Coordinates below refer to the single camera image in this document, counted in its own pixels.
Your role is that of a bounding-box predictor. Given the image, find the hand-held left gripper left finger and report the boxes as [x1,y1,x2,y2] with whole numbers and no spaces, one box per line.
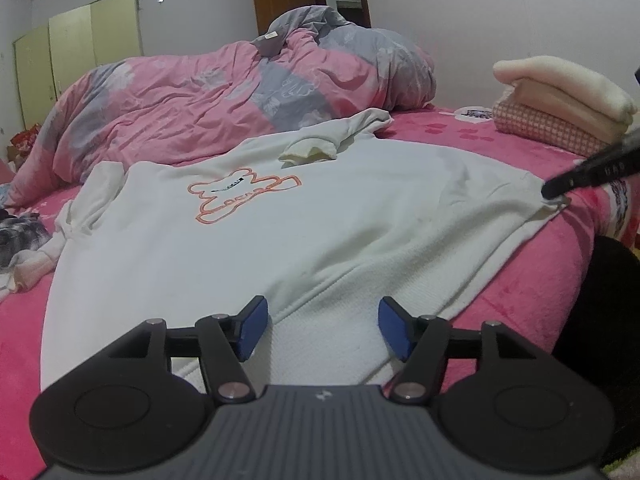
[106,296,269,403]

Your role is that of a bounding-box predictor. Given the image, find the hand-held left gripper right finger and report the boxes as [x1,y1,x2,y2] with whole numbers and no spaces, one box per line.
[378,297,537,403]

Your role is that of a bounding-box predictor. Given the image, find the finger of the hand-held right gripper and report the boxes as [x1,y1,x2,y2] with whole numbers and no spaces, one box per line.
[542,165,588,200]

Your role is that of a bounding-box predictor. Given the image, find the white sweatshirt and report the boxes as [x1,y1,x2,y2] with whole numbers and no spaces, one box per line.
[9,108,571,396]

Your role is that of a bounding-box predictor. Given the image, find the beige folded garment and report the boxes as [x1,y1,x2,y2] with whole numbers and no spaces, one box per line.
[515,82,633,143]

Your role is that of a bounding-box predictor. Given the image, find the cream fluffy folded garment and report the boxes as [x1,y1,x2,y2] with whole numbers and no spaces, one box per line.
[492,56,638,128]

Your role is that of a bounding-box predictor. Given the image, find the pink floral bed sheet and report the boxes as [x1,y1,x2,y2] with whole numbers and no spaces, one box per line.
[0,105,640,480]

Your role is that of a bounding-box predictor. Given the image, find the person's black trousers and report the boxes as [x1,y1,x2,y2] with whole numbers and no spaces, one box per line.
[552,235,640,480]

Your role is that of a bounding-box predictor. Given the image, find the pink grey floral duvet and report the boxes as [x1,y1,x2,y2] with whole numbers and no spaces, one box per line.
[5,5,436,208]

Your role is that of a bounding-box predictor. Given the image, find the plaid shirt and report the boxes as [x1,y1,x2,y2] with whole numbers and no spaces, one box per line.
[0,212,51,268]

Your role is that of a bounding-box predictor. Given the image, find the red snack bag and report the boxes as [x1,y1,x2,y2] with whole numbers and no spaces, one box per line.
[10,125,41,156]

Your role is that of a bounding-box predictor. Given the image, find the pale yellow wardrobe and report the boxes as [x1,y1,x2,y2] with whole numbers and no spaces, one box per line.
[12,0,146,131]

